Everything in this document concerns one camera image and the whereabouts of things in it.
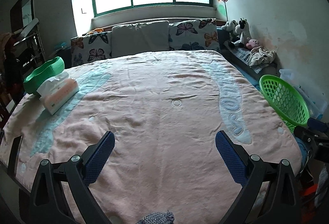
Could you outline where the green plastic mesh basket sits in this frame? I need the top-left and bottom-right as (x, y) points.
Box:
(259, 75), (310, 133)

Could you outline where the butterfly cushion left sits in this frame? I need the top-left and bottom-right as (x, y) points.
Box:
(71, 32), (112, 67)

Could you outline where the butterfly cushion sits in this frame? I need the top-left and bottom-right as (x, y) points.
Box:
(71, 32), (112, 67)
(168, 18), (220, 52)

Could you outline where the grey plush toy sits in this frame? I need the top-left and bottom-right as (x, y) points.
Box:
(221, 20), (237, 38)

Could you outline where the butterfly cushion right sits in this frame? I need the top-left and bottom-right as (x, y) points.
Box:
(168, 18), (220, 52)

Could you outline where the metal shelf rack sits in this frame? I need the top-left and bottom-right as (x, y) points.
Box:
(13, 18), (45, 72)

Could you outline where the clear plastic storage bin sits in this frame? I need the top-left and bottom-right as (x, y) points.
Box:
(279, 68), (328, 120)

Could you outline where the green oval basin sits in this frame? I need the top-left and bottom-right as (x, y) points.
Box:
(23, 57), (65, 95)

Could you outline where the pink blanket table cover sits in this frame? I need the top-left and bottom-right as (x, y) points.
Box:
(1, 51), (302, 223)

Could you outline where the plain grey cushion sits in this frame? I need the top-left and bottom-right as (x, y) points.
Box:
(111, 21), (169, 57)

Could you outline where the tissue pack pink white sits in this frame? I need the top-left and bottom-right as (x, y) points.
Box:
(37, 71), (79, 115)

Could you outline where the crumpled beige cloth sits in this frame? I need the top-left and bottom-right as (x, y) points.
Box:
(248, 46), (276, 67)

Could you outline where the pink pig plush toy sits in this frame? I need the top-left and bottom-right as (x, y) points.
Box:
(245, 38), (260, 50)

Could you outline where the cow plush toy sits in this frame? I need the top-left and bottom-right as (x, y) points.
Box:
(228, 18), (251, 49)

